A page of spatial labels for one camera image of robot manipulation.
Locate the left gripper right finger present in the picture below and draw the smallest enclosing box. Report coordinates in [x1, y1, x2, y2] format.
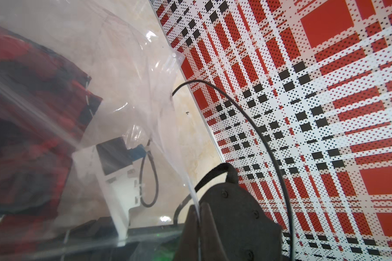
[199, 202, 228, 261]

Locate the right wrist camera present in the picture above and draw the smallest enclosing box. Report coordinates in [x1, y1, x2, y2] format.
[73, 137, 147, 240]

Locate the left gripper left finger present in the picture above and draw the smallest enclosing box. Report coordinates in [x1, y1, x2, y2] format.
[173, 205, 199, 261]

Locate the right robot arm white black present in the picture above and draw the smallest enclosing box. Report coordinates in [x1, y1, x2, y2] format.
[196, 163, 282, 261]

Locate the clear plastic vacuum bag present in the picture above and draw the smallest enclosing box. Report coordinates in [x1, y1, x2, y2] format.
[0, 1, 195, 261]

